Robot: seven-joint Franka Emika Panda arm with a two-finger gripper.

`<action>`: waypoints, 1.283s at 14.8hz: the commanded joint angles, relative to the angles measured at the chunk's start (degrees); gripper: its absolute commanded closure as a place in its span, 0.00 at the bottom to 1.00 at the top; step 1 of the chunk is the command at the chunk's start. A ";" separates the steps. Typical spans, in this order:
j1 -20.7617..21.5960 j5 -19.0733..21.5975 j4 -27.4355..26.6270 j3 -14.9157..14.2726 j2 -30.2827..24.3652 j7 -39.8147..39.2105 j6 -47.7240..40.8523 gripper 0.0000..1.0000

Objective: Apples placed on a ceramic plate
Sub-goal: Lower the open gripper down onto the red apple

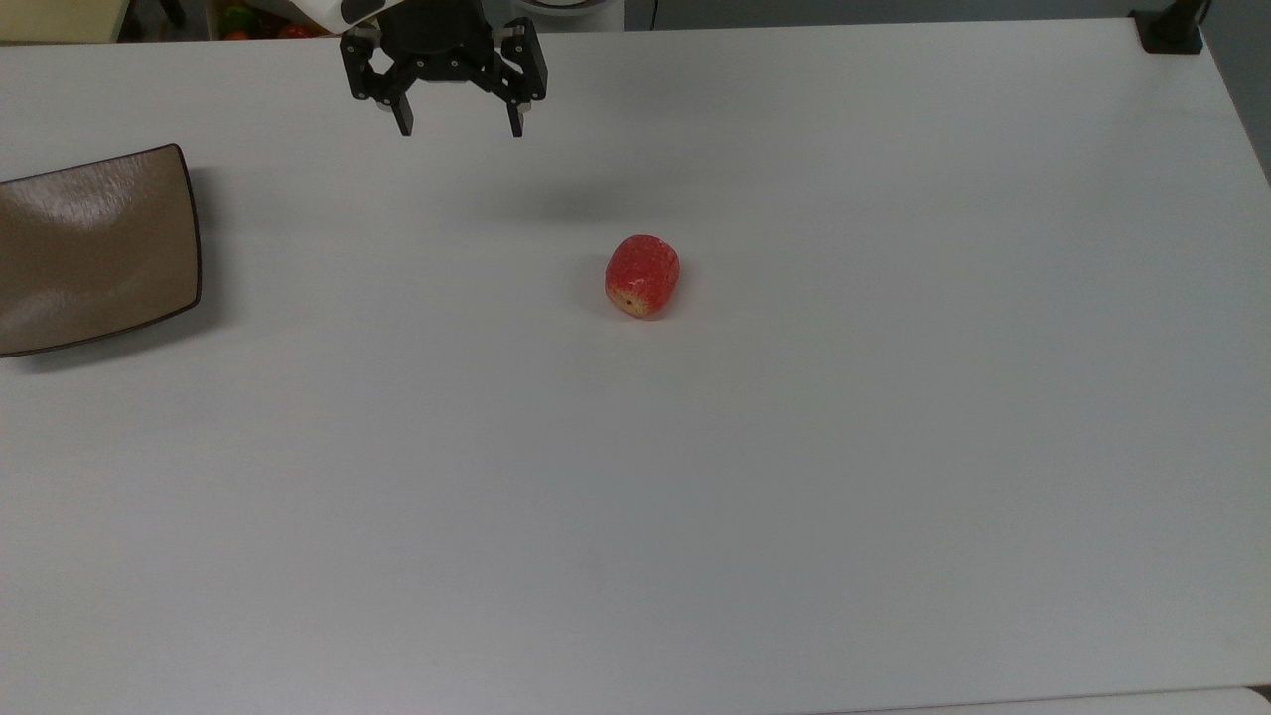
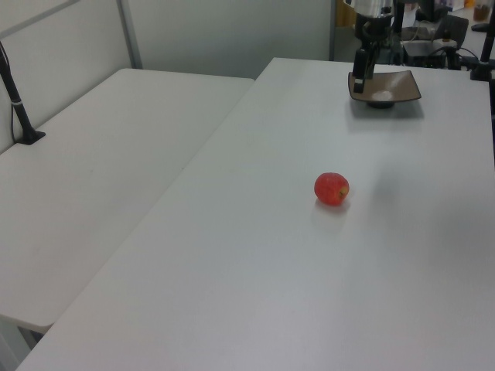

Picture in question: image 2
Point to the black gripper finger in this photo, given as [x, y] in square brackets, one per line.
[360, 67]
[372, 62]

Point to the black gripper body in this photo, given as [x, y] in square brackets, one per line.
[374, 30]

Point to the red apple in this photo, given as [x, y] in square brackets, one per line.
[331, 188]

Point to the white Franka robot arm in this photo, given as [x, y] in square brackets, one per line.
[370, 7]

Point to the brown square ceramic plate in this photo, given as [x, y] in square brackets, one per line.
[394, 87]

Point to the thin black upright stand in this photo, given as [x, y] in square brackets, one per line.
[399, 27]

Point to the grey electronics box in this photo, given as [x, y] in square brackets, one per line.
[425, 52]

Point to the black pole with base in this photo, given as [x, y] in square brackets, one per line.
[14, 102]

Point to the black camera stand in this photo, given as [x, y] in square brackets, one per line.
[483, 54]

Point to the grey partition corner post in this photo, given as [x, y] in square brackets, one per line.
[129, 35]

